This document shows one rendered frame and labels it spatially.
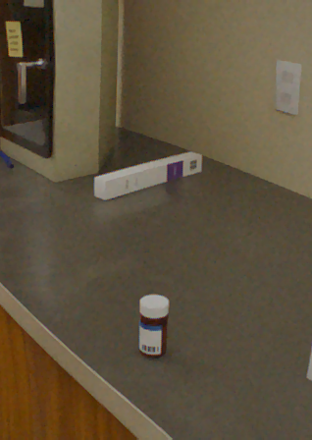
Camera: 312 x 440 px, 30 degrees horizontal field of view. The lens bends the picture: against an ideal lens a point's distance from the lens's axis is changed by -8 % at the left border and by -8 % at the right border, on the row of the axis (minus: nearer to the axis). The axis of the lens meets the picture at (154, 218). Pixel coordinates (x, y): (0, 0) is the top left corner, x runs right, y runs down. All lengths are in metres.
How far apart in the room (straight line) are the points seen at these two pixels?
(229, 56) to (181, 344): 0.87
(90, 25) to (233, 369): 0.82
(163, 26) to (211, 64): 0.21
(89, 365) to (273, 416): 0.22
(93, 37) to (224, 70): 0.36
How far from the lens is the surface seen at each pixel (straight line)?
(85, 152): 1.34
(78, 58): 1.28
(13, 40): 1.42
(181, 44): 1.60
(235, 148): 1.48
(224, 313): 0.83
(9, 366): 1.08
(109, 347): 0.75
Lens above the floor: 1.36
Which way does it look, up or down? 22 degrees down
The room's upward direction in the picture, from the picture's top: 2 degrees clockwise
